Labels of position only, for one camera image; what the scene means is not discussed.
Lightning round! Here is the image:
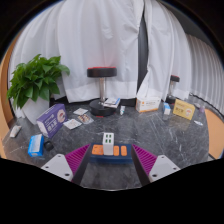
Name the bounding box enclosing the flat printed sachet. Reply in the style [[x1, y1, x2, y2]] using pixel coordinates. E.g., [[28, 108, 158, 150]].
[[77, 113, 95, 125]]

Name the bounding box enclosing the yellow cardboard box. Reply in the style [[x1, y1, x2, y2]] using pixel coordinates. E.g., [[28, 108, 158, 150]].
[[172, 98, 196, 121]]

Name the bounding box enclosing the purple cardboard box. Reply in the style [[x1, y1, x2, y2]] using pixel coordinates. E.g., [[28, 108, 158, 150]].
[[35, 103, 69, 139]]

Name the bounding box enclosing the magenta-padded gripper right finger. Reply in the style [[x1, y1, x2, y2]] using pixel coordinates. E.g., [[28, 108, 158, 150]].
[[130, 143, 182, 187]]

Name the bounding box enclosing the green plant in white pot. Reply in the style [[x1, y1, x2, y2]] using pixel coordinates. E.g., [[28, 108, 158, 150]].
[[6, 53, 71, 125]]

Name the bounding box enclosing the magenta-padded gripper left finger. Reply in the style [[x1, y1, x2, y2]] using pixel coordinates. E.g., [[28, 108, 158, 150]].
[[40, 143, 93, 186]]

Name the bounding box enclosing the black bar stool red seat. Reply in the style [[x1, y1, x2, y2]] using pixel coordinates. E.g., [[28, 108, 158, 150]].
[[86, 66, 118, 118], [165, 74, 181, 105]]

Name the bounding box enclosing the small white packet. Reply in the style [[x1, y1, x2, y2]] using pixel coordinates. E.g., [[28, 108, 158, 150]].
[[9, 124, 23, 139]]

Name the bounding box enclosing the white charger with green ports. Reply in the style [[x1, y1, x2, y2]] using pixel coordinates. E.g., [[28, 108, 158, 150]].
[[101, 132, 115, 157]]

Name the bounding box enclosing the white and orange box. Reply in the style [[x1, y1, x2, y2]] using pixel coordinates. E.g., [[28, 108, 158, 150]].
[[135, 96, 162, 114]]

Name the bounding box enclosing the small white blue box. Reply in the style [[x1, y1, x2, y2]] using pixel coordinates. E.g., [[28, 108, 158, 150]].
[[162, 102, 172, 117]]

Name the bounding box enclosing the white pleated curtain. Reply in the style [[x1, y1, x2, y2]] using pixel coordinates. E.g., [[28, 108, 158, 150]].
[[186, 33, 224, 115]]

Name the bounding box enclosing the flat white blue box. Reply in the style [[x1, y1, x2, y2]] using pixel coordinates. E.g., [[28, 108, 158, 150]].
[[102, 97, 122, 110]]

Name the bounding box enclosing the flat white sachet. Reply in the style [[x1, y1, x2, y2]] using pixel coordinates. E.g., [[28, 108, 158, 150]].
[[62, 118, 83, 131], [72, 107, 89, 117]]

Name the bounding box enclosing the blue tissue pack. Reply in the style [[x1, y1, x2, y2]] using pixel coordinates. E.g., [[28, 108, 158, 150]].
[[27, 133, 45, 158]]

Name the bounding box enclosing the small black object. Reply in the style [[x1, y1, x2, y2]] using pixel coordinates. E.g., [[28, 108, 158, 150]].
[[43, 140, 55, 152]]

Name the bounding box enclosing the wide white curtain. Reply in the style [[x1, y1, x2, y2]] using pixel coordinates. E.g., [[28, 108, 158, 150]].
[[8, 0, 145, 104]]

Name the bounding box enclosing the narrow white curtain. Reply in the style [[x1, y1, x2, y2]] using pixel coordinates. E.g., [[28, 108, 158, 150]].
[[136, 0, 194, 101]]

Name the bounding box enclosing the orange wooden furniture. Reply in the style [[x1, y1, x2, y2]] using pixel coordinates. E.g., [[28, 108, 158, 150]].
[[203, 107, 224, 160]]

